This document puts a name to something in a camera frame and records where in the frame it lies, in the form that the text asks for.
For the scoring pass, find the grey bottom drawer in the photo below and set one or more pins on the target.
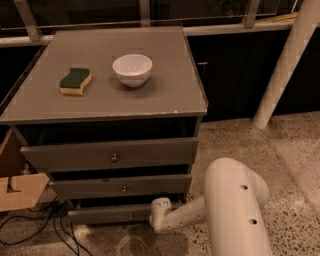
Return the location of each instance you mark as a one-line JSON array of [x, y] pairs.
[[113, 210]]

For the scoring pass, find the grey drawer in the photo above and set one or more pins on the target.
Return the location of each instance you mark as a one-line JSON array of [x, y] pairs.
[[120, 187], [112, 155], [113, 210]]

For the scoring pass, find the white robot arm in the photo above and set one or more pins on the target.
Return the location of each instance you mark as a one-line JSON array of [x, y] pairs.
[[231, 207]]

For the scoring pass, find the grey top drawer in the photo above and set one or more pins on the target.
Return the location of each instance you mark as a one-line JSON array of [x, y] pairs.
[[112, 155]]

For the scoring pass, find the grey wooden drawer cabinet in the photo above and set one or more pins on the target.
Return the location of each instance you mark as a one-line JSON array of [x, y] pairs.
[[170, 104]]

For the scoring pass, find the grey middle drawer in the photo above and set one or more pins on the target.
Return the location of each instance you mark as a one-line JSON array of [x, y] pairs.
[[120, 187]]

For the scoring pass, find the white ceramic bowl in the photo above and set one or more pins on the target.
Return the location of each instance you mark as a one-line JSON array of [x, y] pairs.
[[133, 70]]

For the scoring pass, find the dark low cabinet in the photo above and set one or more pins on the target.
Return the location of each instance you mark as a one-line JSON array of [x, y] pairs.
[[235, 70]]

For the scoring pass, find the green and yellow sponge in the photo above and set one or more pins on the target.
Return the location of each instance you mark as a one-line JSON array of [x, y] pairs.
[[75, 82]]

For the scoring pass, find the metal railing bar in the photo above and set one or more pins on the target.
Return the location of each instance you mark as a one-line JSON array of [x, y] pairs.
[[33, 22]]

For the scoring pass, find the cardboard box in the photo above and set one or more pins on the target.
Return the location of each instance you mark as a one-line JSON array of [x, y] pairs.
[[17, 190]]

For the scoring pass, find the white diagonal pole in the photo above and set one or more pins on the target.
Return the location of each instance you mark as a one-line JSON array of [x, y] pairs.
[[300, 34]]

